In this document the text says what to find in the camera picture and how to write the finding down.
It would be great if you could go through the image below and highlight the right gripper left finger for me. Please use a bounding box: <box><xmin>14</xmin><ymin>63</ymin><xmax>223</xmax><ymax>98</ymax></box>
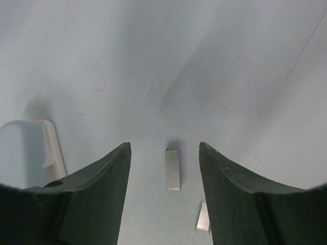
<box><xmin>1</xmin><ymin>142</ymin><xmax>131</xmax><ymax>244</ymax></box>

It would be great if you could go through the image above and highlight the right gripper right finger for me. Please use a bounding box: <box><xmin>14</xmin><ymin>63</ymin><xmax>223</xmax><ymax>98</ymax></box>
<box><xmin>199</xmin><ymin>142</ymin><xmax>326</xmax><ymax>244</ymax></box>

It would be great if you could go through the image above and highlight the long staple strip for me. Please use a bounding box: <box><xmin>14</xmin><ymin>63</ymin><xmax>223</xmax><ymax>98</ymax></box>
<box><xmin>165</xmin><ymin>150</ymin><xmax>181</xmax><ymax>190</ymax></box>

